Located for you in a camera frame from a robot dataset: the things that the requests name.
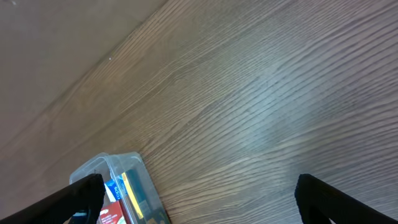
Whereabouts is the red white medicine box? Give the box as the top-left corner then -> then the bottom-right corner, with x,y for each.
99,200 -> 131,224

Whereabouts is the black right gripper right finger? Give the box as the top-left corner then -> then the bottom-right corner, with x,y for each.
294,174 -> 397,224

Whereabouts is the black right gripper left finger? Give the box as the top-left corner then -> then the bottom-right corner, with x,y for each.
1,174 -> 105,224

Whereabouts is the blue yellow VapoDrops box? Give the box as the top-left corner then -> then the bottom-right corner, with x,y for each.
104,173 -> 144,220

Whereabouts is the clear plastic container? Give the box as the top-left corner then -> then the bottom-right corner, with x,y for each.
69,152 -> 170,224

